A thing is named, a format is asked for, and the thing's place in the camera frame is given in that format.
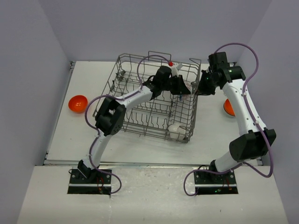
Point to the red patterned white bowl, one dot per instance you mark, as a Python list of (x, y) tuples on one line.
[(189, 87)]

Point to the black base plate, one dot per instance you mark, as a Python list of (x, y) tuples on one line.
[(95, 178), (201, 177)]

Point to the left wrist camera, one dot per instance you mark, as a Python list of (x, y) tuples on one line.
[(164, 73)]

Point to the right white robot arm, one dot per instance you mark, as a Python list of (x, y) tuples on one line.
[(255, 138)]

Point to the small white bowl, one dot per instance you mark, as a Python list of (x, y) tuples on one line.
[(176, 131)]

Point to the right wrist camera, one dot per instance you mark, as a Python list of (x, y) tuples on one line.
[(218, 60)]

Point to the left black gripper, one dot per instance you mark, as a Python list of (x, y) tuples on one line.
[(180, 88)]

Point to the grey wire dish rack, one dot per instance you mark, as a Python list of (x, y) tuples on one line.
[(154, 117)]

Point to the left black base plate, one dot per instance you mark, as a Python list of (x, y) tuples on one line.
[(95, 178)]

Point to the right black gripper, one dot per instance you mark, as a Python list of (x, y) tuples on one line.
[(202, 90)]

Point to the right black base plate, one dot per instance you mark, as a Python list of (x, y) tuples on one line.
[(201, 177)]

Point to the small orange bowl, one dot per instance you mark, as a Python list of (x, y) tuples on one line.
[(228, 108)]

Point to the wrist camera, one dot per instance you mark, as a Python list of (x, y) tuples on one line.
[(164, 73), (218, 60)]

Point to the large orange bowl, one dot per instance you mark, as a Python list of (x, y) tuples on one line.
[(78, 104)]

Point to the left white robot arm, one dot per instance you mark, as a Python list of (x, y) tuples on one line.
[(111, 114)]

